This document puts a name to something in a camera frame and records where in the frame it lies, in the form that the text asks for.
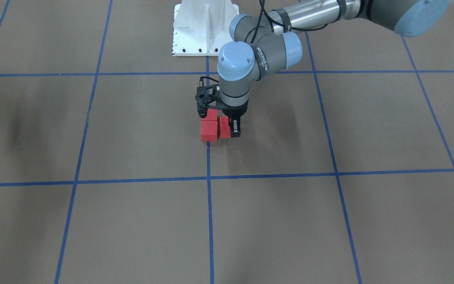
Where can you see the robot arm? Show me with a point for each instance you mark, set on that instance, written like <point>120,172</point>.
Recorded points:
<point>269,43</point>

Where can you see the red block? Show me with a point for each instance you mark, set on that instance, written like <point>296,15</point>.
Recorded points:
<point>225,131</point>
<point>212,115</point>
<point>209,130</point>

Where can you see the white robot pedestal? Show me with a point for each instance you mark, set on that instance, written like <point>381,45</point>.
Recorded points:
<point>201,27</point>

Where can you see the blue tape grid lines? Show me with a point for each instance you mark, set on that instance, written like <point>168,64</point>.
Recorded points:
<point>343,174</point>

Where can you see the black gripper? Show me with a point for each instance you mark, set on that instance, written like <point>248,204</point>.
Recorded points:
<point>236,113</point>

